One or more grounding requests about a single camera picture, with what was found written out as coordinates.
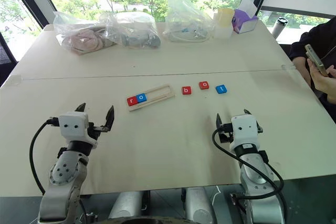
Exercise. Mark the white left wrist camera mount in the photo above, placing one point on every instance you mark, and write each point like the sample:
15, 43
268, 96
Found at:
73, 127

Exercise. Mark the black mesh chair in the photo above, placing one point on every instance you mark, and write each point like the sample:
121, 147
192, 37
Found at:
5, 56

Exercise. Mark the gold smartphone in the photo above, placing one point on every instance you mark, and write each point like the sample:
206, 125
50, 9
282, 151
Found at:
315, 60

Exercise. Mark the red letter tile r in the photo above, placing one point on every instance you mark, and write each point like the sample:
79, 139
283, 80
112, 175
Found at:
131, 100

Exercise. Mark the plastic bag with grey items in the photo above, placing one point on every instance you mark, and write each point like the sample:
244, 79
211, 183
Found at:
139, 35

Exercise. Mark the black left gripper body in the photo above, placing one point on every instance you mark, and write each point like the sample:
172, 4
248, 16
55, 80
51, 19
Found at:
98, 129

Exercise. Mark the wooden letter tray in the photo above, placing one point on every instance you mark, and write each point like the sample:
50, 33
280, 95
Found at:
160, 94

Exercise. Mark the red letter tile o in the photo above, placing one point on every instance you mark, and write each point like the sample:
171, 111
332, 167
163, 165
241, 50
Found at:
204, 85

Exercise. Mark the translucent white plastic container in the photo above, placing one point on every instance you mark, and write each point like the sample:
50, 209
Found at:
223, 32

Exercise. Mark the plastic bag with pink items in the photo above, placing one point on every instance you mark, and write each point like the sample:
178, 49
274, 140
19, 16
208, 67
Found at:
81, 39

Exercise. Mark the person in dark jacket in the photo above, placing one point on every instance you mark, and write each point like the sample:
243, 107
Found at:
315, 37

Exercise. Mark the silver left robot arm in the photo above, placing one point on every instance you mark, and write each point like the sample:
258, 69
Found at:
63, 171

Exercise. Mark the blue letter tile o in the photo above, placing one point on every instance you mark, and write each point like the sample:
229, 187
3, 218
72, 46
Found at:
141, 97

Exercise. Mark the purple tissue box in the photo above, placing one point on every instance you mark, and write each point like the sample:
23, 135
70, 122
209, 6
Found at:
245, 22

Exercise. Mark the red letter tile b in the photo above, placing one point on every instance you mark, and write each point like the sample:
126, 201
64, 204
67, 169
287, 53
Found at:
186, 90

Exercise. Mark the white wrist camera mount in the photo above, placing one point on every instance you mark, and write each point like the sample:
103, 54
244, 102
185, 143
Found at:
73, 127
244, 129

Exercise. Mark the steel tumbler with black lid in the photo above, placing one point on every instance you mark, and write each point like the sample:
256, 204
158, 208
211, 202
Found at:
279, 28

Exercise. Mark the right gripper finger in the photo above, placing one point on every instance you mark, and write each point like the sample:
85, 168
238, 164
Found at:
247, 112
219, 121

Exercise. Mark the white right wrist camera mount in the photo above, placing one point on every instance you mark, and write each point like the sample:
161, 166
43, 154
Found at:
244, 129

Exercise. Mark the person's bare hand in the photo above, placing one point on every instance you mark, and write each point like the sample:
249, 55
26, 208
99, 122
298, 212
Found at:
324, 83

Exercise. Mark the silver robot leg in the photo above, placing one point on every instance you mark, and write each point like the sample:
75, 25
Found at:
126, 205
199, 205

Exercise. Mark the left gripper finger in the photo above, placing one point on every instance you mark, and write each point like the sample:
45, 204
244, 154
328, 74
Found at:
109, 119
81, 107

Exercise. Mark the blue letter tile t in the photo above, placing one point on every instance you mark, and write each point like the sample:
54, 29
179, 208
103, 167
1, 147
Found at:
221, 89

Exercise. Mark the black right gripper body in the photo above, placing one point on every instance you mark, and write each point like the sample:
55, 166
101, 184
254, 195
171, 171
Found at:
225, 136

